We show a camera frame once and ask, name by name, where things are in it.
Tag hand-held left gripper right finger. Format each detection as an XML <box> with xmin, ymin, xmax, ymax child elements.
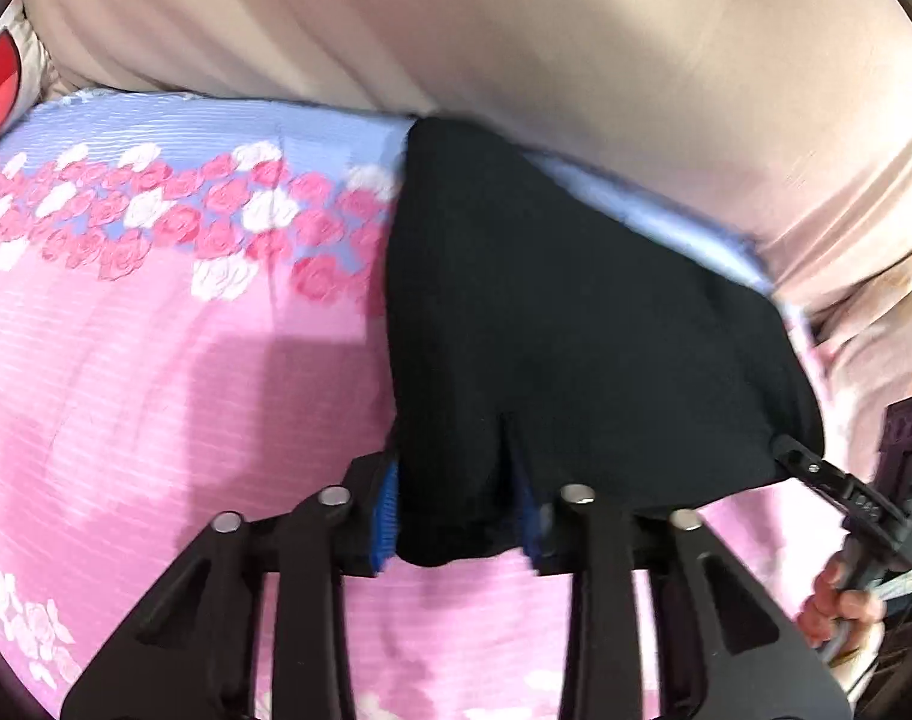
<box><xmin>520</xmin><ymin>484</ymin><xmax>851</xmax><ymax>720</ymax></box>

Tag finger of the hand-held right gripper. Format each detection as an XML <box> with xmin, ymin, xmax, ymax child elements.
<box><xmin>769</xmin><ymin>431</ymin><xmax>888</xmax><ymax>541</ymax></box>

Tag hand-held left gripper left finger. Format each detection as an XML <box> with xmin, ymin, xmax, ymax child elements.
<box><xmin>62</xmin><ymin>456</ymin><xmax>401</xmax><ymax>720</ymax></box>

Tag black pants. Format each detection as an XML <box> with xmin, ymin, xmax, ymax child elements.
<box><xmin>381</xmin><ymin>116</ymin><xmax>824</xmax><ymax>567</ymax></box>

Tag person's right hand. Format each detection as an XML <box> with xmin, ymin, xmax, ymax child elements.
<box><xmin>797</xmin><ymin>559</ymin><xmax>888</xmax><ymax>665</ymax></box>

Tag pink floral bed sheet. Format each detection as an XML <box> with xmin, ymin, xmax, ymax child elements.
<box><xmin>0</xmin><ymin>90</ymin><xmax>869</xmax><ymax>720</ymax></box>

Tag beige pillow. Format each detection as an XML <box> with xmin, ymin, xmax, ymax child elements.
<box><xmin>21</xmin><ymin>0</ymin><xmax>912</xmax><ymax>308</ymax></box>

